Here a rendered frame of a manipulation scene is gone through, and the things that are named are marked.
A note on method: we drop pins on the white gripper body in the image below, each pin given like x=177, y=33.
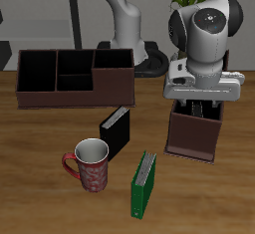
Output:
x=202, y=94

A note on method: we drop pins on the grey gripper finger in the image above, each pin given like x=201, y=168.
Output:
x=182, y=104
x=216, y=104

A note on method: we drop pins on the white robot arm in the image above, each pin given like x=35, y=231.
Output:
x=127, y=29

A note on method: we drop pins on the dark brown desk caddy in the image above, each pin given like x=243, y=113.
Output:
x=113, y=87
x=194, y=135

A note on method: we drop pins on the black book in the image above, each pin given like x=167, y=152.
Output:
x=118, y=135

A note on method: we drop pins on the green book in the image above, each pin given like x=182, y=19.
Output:
x=141, y=191

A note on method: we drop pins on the red patterned mug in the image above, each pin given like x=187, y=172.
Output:
x=94, y=175

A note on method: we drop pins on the dark grey block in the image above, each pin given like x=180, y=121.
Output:
x=4, y=55

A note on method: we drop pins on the flat black base plate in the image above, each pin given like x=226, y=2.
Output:
x=158, y=62

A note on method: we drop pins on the black upright post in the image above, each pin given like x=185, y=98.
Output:
x=75, y=12

